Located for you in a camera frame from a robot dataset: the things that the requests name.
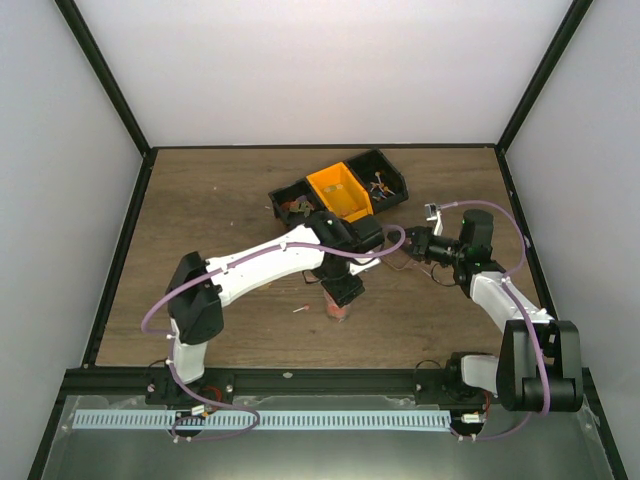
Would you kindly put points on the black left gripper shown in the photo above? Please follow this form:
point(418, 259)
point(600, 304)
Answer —
point(342, 292)

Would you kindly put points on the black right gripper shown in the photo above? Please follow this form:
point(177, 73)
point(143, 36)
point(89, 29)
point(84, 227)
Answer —
point(419, 247)

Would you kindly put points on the clear plastic cup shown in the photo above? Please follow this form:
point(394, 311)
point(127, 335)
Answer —
point(336, 313)

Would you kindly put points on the yellow bin with star candies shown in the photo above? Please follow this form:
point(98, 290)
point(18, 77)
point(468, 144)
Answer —
point(339, 173)

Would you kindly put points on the black bin with gummy candies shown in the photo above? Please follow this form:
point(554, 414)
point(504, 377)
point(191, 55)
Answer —
point(291, 192)

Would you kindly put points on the brown slotted plastic scoop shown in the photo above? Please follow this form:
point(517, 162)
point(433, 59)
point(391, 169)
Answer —
point(400, 261)

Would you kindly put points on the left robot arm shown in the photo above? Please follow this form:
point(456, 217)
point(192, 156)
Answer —
point(333, 250)

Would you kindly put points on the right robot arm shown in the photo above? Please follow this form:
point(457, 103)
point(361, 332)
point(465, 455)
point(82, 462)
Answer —
point(539, 366)

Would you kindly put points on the spilled pink gummy near bin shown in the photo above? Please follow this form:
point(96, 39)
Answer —
point(309, 278)

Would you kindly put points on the spilled lollipop beside cup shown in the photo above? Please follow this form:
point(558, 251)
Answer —
point(303, 308)

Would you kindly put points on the black bin with lollipops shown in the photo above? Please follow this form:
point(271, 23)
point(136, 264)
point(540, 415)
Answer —
point(363, 166)

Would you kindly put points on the pile of pastel gummies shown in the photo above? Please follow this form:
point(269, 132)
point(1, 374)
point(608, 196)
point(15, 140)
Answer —
point(301, 205)

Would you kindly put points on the pile of star gummies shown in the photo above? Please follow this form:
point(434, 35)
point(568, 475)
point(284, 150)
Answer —
point(338, 199)

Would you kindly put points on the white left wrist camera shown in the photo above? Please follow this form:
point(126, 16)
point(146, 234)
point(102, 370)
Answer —
point(356, 267)

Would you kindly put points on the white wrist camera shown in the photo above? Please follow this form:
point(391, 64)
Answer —
point(356, 267)
point(433, 213)

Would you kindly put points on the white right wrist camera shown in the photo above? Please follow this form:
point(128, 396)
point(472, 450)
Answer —
point(433, 213)

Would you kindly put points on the black front mounting rail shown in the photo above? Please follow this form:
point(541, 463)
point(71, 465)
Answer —
point(426, 386)

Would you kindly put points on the light blue slotted cable duct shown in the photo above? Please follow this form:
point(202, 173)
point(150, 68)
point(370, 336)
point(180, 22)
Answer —
point(228, 420)

